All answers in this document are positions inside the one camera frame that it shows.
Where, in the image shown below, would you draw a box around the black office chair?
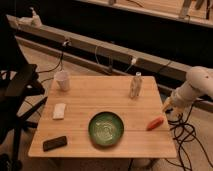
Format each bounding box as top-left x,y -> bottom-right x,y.
0,12 -> 47,171

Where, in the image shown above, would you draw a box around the green round plate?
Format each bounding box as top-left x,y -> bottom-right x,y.
88,111 -> 124,147

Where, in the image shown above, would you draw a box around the white spray bottle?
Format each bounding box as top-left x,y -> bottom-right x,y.
16,6 -> 44,28

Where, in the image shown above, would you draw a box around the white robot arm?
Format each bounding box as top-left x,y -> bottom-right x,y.
162,66 -> 213,114

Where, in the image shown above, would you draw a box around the black floor cables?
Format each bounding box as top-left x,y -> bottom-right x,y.
165,106 -> 213,171

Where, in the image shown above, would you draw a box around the clear plastic bottle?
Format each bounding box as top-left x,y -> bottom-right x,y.
129,72 -> 142,99

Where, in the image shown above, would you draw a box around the black rectangular remote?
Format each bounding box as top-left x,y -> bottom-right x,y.
43,136 -> 67,152

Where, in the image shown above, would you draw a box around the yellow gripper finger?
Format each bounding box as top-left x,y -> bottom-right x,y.
162,98 -> 172,112

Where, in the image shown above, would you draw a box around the wooden table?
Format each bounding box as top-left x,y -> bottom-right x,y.
28,76 -> 177,158

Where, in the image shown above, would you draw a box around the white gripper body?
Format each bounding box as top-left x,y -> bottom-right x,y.
170,84 -> 193,108

